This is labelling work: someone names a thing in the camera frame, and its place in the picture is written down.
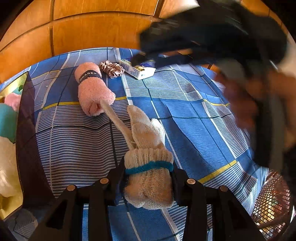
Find white knit glove blue band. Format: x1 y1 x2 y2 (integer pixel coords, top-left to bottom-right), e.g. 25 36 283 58
100 100 174 210

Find blue plush toy pink skirt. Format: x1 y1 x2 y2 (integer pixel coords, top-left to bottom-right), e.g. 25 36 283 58
0 88 22 143

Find white fluffy soft item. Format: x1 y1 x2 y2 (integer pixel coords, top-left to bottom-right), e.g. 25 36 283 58
0 137 21 197

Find person right hand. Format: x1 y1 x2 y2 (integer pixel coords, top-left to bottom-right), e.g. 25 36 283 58
216 71 295 150

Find gold tray box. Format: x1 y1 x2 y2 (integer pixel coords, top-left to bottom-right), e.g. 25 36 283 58
3 72 55 220

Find small white carton box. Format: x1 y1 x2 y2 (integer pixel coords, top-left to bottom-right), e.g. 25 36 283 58
119 58 156 80

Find brown striped scrunchie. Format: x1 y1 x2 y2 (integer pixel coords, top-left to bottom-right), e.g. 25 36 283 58
99 60 125 78

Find pink rolled towel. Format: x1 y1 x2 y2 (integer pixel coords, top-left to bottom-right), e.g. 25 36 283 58
74 62 116 116

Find wire mesh basket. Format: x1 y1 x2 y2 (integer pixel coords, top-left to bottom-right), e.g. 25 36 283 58
251 170 292 240

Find wooden headboard wall panels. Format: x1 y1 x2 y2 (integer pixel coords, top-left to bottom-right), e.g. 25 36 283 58
0 0 285 84

